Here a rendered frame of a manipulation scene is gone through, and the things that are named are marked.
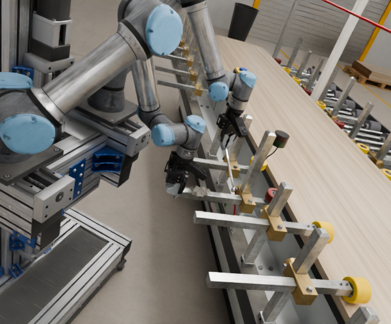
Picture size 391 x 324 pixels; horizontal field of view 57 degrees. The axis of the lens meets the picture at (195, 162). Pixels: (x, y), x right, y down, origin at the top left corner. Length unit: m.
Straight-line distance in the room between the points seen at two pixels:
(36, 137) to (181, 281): 1.52
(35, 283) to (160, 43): 1.30
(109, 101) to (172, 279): 1.20
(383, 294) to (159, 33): 1.10
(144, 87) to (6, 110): 0.45
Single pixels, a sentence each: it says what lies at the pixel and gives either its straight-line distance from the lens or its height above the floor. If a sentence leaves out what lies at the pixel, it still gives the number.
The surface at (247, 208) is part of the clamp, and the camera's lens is 1.53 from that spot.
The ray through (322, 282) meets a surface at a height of 0.96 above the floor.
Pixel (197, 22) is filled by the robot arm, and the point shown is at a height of 1.46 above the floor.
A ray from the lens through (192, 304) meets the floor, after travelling 2.21.
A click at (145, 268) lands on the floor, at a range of 2.28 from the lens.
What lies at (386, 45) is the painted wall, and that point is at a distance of 11.01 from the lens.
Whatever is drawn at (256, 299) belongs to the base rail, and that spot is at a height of 0.70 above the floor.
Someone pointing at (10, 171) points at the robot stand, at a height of 1.04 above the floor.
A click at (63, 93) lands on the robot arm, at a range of 0.96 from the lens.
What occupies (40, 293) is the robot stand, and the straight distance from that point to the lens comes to 1.86.
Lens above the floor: 1.72
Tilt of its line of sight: 31 degrees down
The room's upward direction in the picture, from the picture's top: 19 degrees clockwise
